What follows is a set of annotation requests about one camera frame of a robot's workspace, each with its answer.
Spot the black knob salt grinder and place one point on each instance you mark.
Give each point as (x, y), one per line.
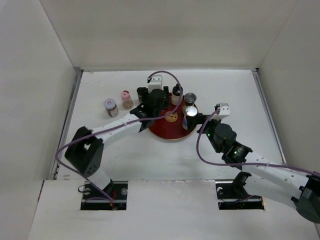
(177, 92)

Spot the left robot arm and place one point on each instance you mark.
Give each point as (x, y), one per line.
(86, 155)

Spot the dark jar white lid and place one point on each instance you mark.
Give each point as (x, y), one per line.
(111, 107)

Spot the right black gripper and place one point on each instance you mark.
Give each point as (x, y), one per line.
(199, 119)

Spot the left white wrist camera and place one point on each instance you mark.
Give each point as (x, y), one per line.
(154, 82)

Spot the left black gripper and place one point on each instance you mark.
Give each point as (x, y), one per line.
(165, 104)

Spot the pink lid spice bottle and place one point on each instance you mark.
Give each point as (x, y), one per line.
(126, 100)

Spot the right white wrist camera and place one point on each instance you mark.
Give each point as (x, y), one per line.
(223, 111)

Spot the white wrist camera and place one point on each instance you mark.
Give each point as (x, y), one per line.
(223, 111)
(154, 82)

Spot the black lid spice bottle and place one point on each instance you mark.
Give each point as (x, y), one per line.
(140, 93)

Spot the blue label silver cap bottle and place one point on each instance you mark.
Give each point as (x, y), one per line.
(190, 111)

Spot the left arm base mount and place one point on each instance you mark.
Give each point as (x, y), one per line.
(94, 200)

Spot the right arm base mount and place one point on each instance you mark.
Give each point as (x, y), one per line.
(231, 194)

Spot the clear cap pepper grinder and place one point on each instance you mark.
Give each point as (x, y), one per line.
(190, 99)

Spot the red round tray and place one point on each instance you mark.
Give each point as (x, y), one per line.
(171, 127)

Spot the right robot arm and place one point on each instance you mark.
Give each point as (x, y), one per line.
(295, 187)

